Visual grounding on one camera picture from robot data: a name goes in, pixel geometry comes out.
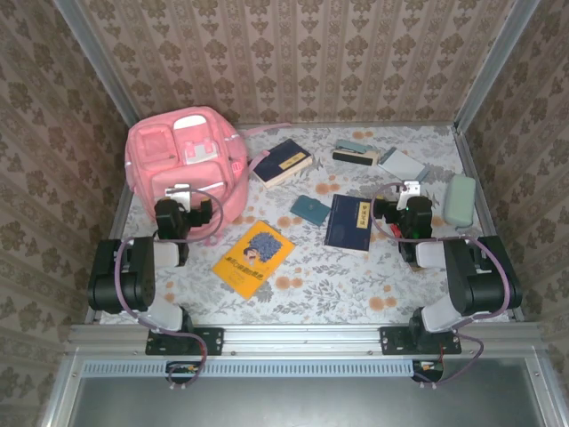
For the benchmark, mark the mint green pencil case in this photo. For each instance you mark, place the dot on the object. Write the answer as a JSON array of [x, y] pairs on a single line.
[[460, 202]]

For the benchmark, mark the thick navy book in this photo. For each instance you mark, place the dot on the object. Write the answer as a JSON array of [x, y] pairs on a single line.
[[275, 166]]

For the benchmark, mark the teal and black stapler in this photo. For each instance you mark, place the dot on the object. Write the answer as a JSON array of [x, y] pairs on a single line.
[[355, 155]]

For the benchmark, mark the white notebook blue cover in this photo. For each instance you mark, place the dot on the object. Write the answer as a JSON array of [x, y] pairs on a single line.
[[402, 165]]

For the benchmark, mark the thin navy book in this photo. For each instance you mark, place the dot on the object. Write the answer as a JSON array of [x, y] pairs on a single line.
[[347, 227]]

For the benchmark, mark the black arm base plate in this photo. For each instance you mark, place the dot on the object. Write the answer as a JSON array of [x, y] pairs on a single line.
[[393, 341], [209, 341]]

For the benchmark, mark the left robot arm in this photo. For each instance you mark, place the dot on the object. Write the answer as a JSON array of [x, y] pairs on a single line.
[[129, 276]]

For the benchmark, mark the aluminium frame post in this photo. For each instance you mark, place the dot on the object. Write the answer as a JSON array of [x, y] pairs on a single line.
[[98, 58], [498, 62]]

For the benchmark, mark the yellow cartoon cover book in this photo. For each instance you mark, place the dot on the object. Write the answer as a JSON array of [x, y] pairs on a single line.
[[249, 271]]

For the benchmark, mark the pink school backpack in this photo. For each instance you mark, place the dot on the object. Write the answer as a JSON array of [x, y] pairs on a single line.
[[195, 155]]

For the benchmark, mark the grey metal sheet panel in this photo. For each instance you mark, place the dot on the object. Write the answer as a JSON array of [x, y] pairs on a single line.
[[289, 405]]

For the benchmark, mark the floral tablecloth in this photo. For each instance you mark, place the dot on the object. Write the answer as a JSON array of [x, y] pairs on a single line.
[[333, 289]]

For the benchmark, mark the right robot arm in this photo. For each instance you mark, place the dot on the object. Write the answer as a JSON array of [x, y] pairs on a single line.
[[480, 276]]

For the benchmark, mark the small teal wallet notebook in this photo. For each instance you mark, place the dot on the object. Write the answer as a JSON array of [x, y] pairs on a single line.
[[310, 210]]

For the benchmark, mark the wide aluminium mounting rail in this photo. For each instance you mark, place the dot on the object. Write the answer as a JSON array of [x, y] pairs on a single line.
[[302, 338]]

